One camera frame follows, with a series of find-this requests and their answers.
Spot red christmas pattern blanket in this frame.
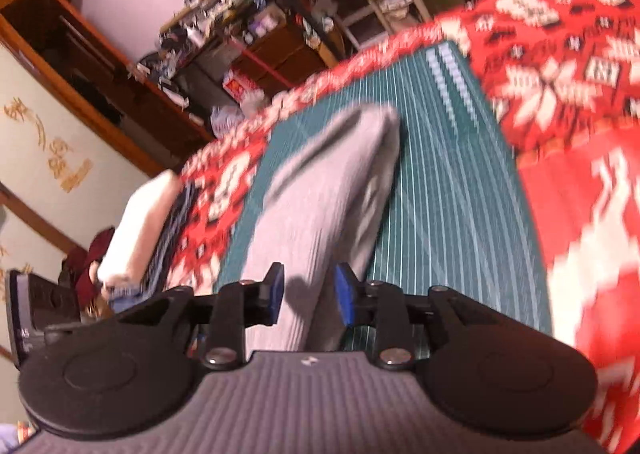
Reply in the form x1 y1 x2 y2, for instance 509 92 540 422
166 0 639 453

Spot folded white towel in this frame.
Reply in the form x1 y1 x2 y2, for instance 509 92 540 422
96 170 183 299

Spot wooden drawer chest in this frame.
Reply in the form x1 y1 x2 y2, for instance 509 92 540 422
231 24 338 97

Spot grey polo shirt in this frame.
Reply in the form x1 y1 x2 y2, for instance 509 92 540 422
241 104 400 353

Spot folded blue jeans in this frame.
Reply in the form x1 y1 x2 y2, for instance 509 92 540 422
108 182 200 313

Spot pile of clothes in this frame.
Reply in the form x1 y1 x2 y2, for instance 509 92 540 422
58 226 115 310

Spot green cutting mat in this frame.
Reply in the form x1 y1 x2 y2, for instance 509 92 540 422
221 42 552 350

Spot white plastic bag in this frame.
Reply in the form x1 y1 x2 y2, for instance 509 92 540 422
240 90 269 118

